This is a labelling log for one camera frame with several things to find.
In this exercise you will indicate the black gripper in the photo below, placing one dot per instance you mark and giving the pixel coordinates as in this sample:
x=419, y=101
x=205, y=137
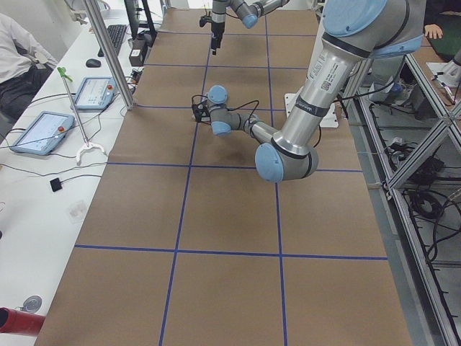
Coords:
x=217, y=29

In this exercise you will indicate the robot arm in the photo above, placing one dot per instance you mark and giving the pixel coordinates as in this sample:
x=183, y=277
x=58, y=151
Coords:
x=352, y=31
x=247, y=13

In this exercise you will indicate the black box with label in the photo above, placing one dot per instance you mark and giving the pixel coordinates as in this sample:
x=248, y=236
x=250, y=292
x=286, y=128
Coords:
x=138, y=53

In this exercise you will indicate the black monitor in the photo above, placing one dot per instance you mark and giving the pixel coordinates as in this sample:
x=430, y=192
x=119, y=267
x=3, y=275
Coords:
x=133, y=10

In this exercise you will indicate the black keyboard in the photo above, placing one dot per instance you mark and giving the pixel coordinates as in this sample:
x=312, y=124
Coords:
x=117, y=35

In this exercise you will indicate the black computer mouse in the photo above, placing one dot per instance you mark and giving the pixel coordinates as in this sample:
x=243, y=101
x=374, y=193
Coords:
x=93, y=63

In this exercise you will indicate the upper teach pendant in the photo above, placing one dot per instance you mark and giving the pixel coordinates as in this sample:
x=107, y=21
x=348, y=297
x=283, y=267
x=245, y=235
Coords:
x=95, y=93

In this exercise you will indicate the teach pendant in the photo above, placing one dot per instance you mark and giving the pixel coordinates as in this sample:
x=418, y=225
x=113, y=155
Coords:
x=44, y=133
x=95, y=93

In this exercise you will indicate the lower teach pendant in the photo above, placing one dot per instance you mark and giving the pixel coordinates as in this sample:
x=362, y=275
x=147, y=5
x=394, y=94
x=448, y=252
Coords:
x=44, y=133

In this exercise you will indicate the seated person white shirt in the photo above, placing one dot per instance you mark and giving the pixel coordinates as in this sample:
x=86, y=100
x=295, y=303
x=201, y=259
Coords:
x=25, y=67

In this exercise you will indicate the small black square pad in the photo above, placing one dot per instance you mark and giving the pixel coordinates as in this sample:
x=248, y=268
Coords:
x=56, y=184

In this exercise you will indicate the person hand far right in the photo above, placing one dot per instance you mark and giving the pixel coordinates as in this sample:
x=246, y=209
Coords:
x=433, y=31

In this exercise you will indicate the round metal tape roll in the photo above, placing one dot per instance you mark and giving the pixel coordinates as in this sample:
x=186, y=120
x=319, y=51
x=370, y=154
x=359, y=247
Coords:
x=32, y=304

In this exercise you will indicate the red cylinder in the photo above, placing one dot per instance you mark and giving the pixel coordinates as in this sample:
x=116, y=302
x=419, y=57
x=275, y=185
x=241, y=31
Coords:
x=21, y=323

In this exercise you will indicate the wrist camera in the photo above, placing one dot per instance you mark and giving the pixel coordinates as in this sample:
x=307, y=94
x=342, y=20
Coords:
x=201, y=113
x=205, y=19

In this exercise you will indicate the aluminium frame post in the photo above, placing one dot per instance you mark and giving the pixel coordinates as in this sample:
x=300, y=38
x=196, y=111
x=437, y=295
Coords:
x=105, y=43

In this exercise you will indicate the grabber stick green handle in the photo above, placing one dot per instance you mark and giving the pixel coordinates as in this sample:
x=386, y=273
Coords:
x=88, y=145

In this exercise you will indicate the metal frame side table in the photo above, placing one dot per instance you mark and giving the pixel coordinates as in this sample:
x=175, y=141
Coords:
x=405, y=117

